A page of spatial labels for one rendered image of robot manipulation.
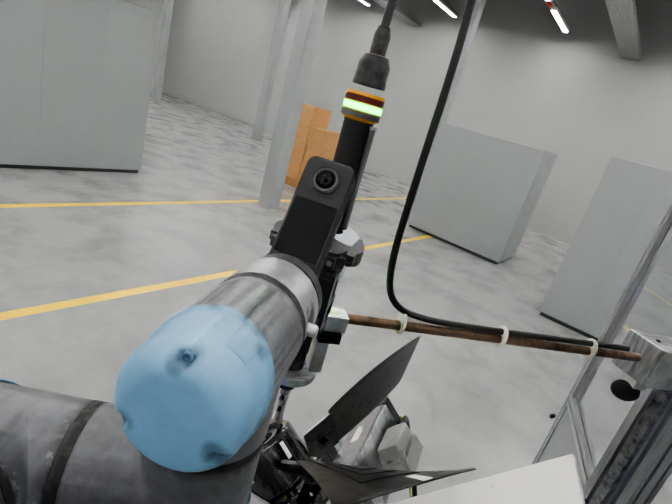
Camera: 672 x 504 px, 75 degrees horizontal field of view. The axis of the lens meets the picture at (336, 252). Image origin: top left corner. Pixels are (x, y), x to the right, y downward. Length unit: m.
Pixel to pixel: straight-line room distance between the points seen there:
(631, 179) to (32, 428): 5.74
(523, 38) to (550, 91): 1.59
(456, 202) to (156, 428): 7.72
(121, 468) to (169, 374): 0.10
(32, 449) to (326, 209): 0.26
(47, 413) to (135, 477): 0.07
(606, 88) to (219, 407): 12.66
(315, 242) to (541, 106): 12.62
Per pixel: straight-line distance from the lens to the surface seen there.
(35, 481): 0.33
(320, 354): 0.59
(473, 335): 0.67
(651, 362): 0.89
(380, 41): 0.50
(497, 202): 7.67
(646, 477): 1.06
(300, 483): 0.83
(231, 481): 0.30
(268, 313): 0.27
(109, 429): 0.32
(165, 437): 0.25
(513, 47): 13.47
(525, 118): 12.97
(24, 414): 0.34
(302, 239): 0.37
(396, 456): 1.04
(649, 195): 5.82
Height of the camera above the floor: 1.80
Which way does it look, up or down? 18 degrees down
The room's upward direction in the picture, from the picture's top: 16 degrees clockwise
